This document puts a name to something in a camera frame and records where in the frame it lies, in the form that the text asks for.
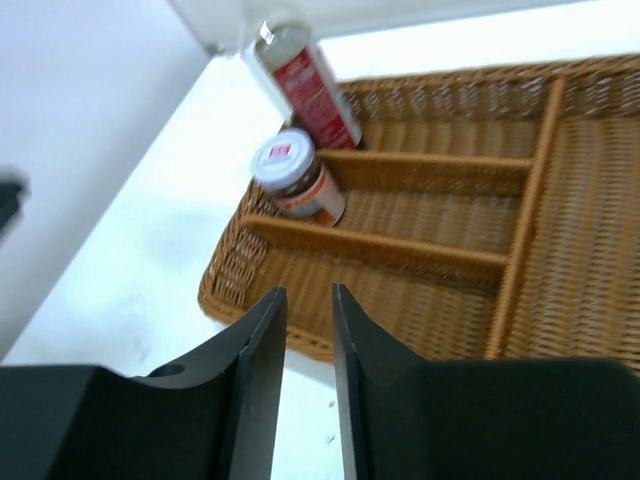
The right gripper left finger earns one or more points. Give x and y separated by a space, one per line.
208 414

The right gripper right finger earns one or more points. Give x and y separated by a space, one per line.
405 417

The small jar white lid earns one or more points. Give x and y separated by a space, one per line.
287 169

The dark soy sauce bottle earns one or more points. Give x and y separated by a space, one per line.
282 41

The brown wicker divided basket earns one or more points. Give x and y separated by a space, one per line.
493 213

